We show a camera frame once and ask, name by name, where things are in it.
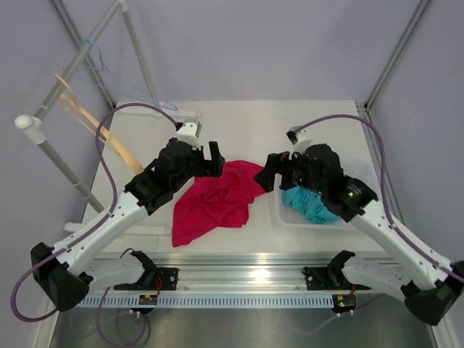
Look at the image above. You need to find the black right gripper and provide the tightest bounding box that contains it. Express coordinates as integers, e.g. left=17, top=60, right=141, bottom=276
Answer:
left=254, top=146, right=326, bottom=196

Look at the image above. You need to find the red t shirt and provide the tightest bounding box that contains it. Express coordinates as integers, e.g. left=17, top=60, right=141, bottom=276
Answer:
left=171, top=160, right=265, bottom=247

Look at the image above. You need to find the teal t shirt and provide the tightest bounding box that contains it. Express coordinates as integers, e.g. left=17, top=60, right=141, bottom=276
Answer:
left=281, top=186, right=341, bottom=225

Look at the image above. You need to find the blue wire hanger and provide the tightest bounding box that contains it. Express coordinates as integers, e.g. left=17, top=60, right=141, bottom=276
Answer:
left=75, top=38, right=179, bottom=112

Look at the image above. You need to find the beige plastic hanger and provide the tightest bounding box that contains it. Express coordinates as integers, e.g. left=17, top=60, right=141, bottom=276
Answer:
left=53, top=74, right=145, bottom=175

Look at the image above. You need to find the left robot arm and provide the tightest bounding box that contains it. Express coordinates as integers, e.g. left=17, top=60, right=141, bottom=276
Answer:
left=30, top=138, right=225, bottom=312

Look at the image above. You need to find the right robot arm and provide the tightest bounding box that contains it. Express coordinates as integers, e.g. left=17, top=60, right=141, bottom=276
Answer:
left=254, top=144, right=463, bottom=326

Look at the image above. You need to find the grey clothes rack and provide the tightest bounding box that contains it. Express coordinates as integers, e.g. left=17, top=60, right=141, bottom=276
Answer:
left=15, top=1, right=199, bottom=213

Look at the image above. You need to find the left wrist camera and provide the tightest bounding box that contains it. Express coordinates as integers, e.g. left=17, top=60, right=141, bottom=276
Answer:
left=176, top=120, right=202, bottom=150

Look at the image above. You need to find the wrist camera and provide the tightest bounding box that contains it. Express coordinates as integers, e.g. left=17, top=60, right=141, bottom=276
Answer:
left=176, top=120, right=202, bottom=150
left=286, top=126, right=313, bottom=160

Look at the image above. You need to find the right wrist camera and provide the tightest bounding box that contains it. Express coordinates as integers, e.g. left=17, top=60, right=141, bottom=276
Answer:
left=286, top=126, right=313, bottom=160

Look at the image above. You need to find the aluminium rail base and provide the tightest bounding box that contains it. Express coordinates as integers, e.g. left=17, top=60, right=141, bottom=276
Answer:
left=86, top=253, right=428, bottom=295

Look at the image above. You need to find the white slotted cable duct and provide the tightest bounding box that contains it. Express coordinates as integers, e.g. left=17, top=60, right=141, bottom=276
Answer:
left=79, top=294, right=334, bottom=308

